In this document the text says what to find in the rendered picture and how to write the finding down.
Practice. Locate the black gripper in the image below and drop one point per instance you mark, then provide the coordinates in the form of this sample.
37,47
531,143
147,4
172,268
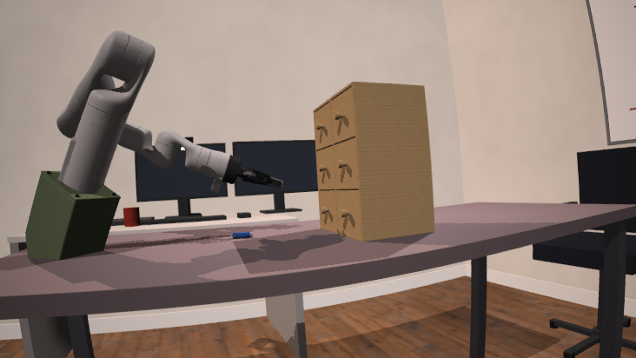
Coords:
248,174

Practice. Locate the blue aa battery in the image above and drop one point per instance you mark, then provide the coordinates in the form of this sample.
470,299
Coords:
242,235

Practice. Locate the small brown chest of drawers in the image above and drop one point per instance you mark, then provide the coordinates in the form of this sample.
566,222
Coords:
393,160

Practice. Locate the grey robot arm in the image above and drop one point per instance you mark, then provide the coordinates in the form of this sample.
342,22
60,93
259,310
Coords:
103,112

